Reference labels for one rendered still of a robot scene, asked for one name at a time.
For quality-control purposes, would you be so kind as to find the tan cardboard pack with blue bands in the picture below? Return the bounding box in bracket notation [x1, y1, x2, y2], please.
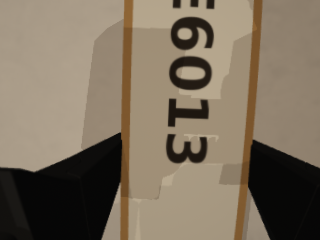
[120, 0, 263, 240]

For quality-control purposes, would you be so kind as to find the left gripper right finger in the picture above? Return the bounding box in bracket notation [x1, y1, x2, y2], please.
[248, 139, 320, 240]

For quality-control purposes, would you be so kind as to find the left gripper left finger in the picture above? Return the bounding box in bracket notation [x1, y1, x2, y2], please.
[0, 133, 122, 240]

